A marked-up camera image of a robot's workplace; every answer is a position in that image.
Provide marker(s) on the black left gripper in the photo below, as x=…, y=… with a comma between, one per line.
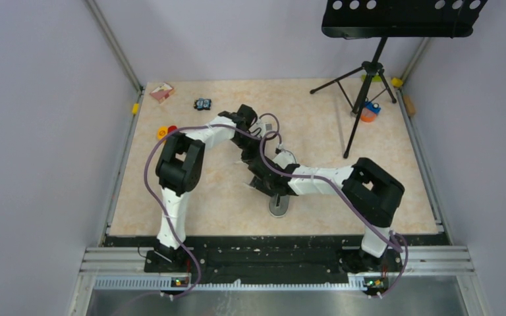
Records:
x=248, y=157

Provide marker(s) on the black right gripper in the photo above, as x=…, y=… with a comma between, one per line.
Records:
x=259, y=185

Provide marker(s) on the grey canvas sneaker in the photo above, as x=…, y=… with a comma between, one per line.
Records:
x=278, y=205

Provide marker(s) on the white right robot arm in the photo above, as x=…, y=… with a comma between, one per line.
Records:
x=369, y=191

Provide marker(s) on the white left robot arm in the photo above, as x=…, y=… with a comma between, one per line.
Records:
x=180, y=164

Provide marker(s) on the small black blue toy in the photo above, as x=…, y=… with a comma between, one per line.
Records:
x=202, y=104

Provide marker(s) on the yellow round toy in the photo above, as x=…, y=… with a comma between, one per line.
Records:
x=162, y=132

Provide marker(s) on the pink and white box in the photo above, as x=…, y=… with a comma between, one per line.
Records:
x=162, y=92

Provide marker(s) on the orange blue toy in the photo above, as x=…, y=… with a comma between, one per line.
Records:
x=370, y=112

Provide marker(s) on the yellow corner clip left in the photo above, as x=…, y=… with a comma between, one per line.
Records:
x=135, y=109

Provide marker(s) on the yellow corner clip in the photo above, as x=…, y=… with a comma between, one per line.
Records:
x=396, y=82
x=135, y=109

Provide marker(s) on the yellow corner clip right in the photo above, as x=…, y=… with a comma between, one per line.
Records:
x=396, y=82

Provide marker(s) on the black music stand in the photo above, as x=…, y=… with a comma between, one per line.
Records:
x=384, y=19

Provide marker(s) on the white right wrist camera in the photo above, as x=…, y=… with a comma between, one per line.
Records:
x=284, y=158

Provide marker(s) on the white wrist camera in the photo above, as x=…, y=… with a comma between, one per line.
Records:
x=260, y=129
x=284, y=158

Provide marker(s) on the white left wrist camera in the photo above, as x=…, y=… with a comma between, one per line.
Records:
x=260, y=129

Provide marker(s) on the white slotted cable duct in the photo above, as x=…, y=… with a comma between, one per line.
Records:
x=167, y=283

